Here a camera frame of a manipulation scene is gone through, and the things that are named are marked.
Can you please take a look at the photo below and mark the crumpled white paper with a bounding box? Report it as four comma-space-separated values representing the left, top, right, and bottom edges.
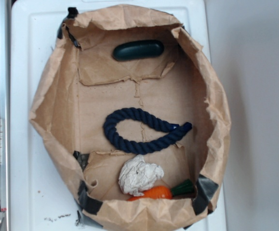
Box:
118, 154, 164, 197

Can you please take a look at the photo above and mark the brown paper bag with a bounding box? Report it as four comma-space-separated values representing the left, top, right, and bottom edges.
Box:
29, 5, 231, 231

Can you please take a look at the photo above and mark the navy blue rope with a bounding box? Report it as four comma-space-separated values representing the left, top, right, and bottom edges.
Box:
103, 107, 193, 155

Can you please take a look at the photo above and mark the orange plastic carrot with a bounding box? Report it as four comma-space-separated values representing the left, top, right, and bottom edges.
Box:
127, 180, 195, 201

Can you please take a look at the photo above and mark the dark green plastic pickle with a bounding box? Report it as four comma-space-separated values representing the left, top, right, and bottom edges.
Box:
112, 40, 164, 61

